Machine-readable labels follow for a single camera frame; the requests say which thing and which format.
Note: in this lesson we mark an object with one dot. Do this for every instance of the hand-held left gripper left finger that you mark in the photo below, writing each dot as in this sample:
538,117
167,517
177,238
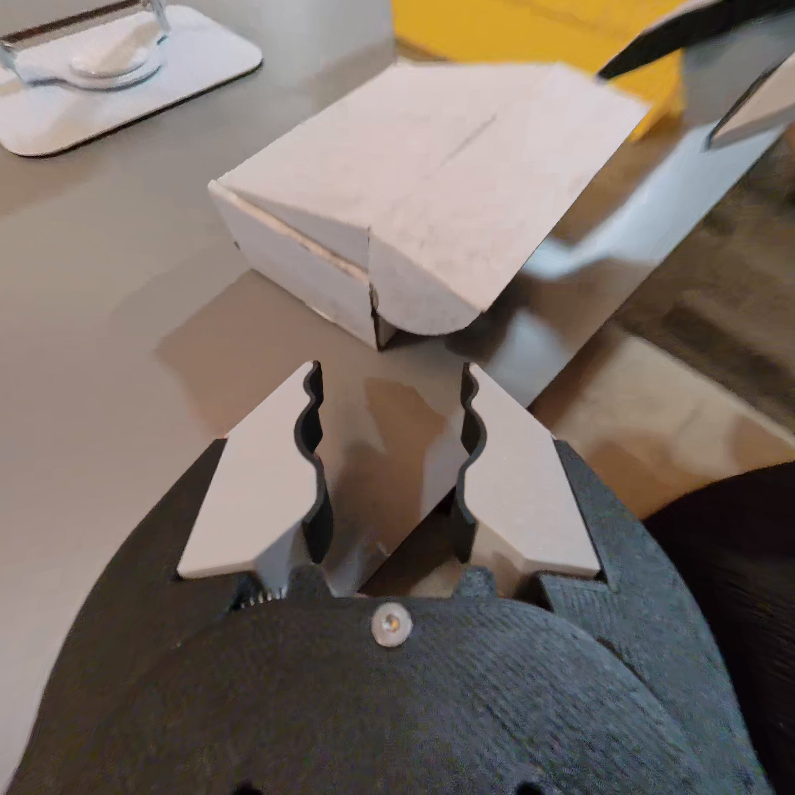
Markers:
254,497

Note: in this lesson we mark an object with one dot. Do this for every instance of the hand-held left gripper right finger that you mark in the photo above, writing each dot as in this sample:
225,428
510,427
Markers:
534,503

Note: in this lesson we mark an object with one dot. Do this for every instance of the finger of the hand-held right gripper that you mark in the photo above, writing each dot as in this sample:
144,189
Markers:
764,105
695,28

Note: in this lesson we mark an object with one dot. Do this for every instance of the yellow storage bin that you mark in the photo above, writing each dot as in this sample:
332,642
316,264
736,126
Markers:
528,31

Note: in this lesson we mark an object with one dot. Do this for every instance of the white mailer box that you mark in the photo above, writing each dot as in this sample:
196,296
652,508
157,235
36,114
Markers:
435,174

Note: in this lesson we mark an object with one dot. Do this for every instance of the grey desk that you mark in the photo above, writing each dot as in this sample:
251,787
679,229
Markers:
93,310

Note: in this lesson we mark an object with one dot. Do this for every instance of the person's black knit sweater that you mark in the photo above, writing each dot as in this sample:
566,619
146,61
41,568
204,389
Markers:
733,590

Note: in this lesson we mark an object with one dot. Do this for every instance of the instruction sheet on stand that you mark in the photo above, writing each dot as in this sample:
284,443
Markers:
155,81

